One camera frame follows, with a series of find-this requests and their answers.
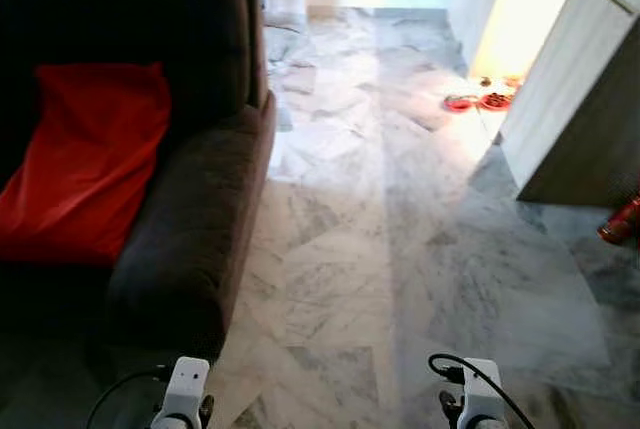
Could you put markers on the dark grey fabric sofa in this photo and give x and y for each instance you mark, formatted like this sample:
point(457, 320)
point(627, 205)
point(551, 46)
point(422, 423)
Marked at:
point(190, 219)

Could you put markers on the red pillow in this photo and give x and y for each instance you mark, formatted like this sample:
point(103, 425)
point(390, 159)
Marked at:
point(90, 159)

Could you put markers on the red bottle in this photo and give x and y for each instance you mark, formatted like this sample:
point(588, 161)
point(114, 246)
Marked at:
point(620, 224)

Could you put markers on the red bowl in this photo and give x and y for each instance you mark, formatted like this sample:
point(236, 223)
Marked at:
point(495, 102)
point(458, 104)

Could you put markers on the white wooden cabinet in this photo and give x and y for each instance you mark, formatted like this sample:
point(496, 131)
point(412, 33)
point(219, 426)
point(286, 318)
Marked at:
point(570, 79)

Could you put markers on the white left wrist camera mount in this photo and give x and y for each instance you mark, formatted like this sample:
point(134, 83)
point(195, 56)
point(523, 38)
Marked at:
point(185, 389)

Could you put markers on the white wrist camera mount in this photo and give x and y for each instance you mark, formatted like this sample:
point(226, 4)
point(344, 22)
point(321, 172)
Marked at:
point(482, 399)
point(185, 389)

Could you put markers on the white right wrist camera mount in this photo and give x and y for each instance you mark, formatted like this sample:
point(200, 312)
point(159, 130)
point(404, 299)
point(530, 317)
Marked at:
point(482, 399)

